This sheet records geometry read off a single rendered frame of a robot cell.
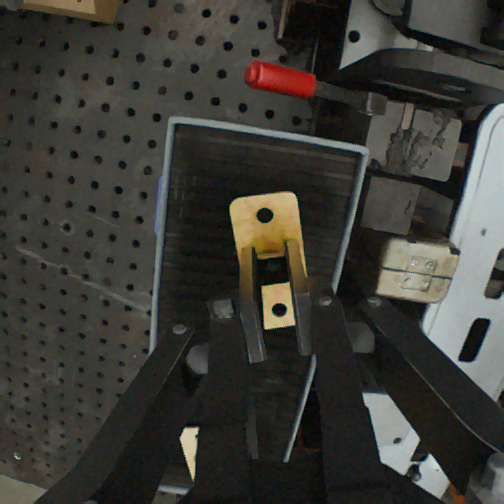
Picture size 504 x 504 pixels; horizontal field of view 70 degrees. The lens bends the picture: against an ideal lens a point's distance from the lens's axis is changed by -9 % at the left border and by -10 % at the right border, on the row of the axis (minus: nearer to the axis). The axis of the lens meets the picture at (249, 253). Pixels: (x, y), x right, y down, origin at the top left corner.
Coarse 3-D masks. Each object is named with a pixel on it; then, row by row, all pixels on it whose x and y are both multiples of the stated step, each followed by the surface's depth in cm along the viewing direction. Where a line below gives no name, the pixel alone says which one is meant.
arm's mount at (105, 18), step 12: (24, 0) 54; (36, 0) 54; (48, 0) 54; (60, 0) 54; (72, 0) 54; (84, 0) 54; (96, 0) 54; (108, 0) 58; (48, 12) 62; (60, 12) 60; (72, 12) 58; (84, 12) 56; (96, 12) 56; (108, 12) 60
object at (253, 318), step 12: (252, 252) 21; (240, 264) 20; (252, 264) 20; (240, 276) 19; (252, 276) 18; (240, 288) 17; (252, 288) 17; (240, 300) 16; (252, 300) 16; (240, 312) 16; (252, 312) 16; (252, 324) 16; (252, 336) 17; (264, 336) 18; (252, 348) 17; (264, 348) 17; (252, 360) 17
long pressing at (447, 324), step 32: (480, 128) 41; (480, 160) 42; (480, 192) 43; (448, 224) 46; (480, 224) 45; (480, 256) 46; (480, 288) 48; (448, 320) 49; (448, 352) 51; (480, 352) 51; (480, 384) 53; (384, 448) 57; (448, 480) 61
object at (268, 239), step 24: (288, 192) 22; (240, 216) 22; (288, 216) 22; (240, 240) 23; (264, 240) 23; (288, 240) 23; (264, 264) 22; (264, 288) 24; (288, 288) 24; (264, 312) 24; (288, 312) 24
